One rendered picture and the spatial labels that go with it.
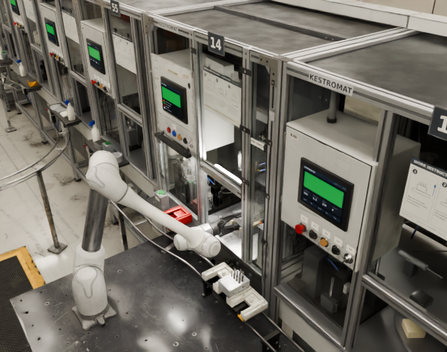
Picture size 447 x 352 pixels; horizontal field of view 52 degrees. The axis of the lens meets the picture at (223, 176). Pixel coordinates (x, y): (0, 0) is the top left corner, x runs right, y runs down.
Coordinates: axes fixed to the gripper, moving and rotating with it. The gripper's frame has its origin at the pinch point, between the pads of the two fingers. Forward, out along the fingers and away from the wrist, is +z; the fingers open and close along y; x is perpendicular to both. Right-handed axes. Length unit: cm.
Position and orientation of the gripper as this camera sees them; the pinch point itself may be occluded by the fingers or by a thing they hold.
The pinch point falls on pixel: (239, 218)
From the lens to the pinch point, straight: 259.9
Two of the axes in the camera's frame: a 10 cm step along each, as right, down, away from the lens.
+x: -5.8, -4.1, 7.0
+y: 0.3, -8.7, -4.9
